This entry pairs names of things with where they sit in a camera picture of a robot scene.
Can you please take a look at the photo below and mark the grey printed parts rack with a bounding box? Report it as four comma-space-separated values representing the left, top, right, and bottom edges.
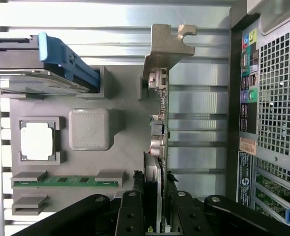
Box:
0, 65, 170, 222

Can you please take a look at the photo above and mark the hard disk with blue caddy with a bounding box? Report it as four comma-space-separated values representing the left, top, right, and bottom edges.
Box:
0, 31, 101, 95

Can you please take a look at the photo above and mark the silver CPU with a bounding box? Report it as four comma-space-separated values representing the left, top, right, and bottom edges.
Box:
20, 122, 56, 162

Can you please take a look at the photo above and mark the green RAM stick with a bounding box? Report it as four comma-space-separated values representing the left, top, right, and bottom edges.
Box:
13, 177, 120, 187

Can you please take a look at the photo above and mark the open black PC case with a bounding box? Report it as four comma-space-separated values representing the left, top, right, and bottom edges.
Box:
229, 0, 290, 223

